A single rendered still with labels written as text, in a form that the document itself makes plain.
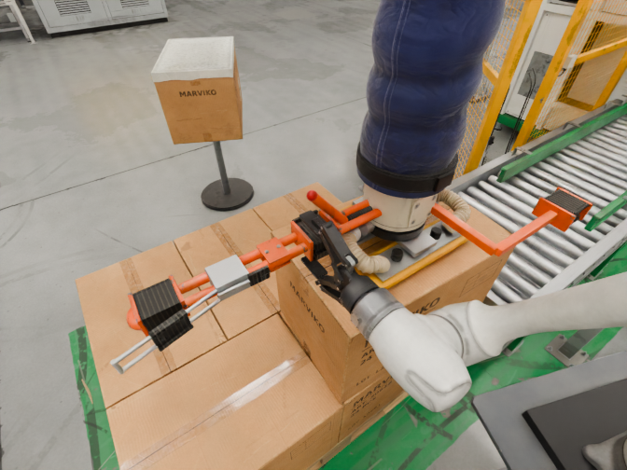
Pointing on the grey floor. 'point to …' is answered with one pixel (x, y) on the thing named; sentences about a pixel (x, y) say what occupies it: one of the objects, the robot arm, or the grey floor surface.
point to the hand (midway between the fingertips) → (308, 239)
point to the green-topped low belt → (13, 19)
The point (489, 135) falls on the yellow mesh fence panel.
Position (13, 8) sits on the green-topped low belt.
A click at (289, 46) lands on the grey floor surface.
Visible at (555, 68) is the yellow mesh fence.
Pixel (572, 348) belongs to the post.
